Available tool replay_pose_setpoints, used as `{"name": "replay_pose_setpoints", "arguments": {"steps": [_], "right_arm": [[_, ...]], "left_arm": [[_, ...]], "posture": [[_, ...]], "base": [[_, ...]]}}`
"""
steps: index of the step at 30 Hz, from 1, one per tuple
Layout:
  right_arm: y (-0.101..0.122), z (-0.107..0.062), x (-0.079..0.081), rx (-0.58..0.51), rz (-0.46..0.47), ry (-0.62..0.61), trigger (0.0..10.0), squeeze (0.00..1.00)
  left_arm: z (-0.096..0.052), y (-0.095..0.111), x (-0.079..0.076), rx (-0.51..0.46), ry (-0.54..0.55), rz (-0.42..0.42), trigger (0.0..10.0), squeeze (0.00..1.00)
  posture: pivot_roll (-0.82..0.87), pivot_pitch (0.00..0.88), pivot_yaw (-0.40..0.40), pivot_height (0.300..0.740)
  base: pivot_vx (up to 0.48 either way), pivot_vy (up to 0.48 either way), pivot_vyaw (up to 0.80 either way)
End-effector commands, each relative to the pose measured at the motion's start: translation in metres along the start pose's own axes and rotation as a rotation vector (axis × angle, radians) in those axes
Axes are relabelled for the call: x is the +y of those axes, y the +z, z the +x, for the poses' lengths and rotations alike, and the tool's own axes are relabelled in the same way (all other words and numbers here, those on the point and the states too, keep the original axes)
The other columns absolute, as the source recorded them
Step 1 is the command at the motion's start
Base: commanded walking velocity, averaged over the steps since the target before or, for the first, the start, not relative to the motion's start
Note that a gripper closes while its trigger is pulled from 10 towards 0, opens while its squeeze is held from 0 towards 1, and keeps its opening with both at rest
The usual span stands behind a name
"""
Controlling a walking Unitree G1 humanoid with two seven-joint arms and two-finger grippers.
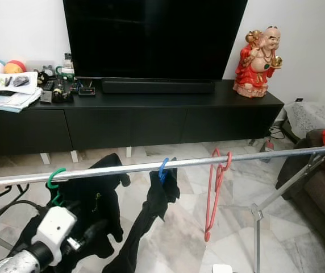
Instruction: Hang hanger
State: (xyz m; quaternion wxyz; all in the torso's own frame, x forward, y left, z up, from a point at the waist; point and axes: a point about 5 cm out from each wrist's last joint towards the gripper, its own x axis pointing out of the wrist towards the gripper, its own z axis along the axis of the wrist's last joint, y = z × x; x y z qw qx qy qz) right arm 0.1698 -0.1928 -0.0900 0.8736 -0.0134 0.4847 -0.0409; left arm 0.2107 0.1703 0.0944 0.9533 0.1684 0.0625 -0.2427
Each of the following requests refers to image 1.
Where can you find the black shirt small chest logo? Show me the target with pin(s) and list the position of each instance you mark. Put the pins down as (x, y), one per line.
(94, 193)

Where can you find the black soundbar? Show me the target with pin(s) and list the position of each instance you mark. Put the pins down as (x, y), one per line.
(157, 86)

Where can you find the grey red power strip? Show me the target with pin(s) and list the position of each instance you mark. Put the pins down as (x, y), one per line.
(268, 145)

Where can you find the red laughing Buddha statue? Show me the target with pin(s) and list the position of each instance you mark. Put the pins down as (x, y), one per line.
(254, 67)

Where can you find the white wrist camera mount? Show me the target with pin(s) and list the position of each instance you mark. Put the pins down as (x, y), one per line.
(222, 269)
(57, 224)

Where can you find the black flat screen television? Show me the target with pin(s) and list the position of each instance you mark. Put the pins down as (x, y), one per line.
(154, 40)

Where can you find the stack of white papers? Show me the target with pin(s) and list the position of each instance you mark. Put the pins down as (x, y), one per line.
(9, 99)

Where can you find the black long sleeve garment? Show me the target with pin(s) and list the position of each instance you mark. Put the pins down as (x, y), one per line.
(159, 199)

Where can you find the small black electronics box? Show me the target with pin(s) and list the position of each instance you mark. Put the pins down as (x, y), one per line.
(87, 90)

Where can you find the black low TV console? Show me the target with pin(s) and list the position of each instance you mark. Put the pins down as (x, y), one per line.
(140, 124)

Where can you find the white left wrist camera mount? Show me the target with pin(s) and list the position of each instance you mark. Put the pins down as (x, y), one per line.
(57, 224)

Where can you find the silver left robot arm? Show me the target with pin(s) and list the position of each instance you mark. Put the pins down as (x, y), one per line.
(20, 263)

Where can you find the green plastic hanger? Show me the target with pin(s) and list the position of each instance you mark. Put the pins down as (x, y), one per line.
(50, 179)

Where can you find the orange ball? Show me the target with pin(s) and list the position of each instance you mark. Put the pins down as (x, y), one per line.
(15, 66)

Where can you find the dark computer mouse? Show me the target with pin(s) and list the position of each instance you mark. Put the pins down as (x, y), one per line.
(21, 81)

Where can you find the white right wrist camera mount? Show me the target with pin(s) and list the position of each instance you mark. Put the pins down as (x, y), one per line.
(222, 269)

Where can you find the silver metal clothes rack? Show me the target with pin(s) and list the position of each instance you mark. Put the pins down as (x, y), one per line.
(128, 166)

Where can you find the lace covered side table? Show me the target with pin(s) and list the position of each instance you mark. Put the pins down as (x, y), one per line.
(313, 116)

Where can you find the red plastic hanger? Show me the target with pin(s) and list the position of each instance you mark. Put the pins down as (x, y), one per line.
(209, 210)

